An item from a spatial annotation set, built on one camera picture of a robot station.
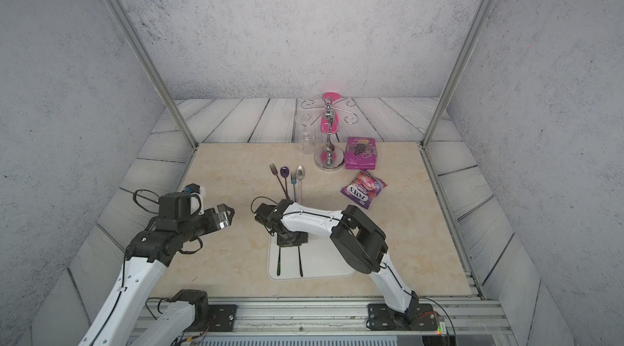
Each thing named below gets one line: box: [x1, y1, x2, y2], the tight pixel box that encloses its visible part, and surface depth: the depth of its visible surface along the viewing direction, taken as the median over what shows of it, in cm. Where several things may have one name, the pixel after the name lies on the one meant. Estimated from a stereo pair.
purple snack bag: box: [344, 136, 377, 170], surface depth 110 cm
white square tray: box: [266, 233, 356, 280], surface depth 85 cm
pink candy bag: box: [340, 170, 388, 210], surface depth 104 cm
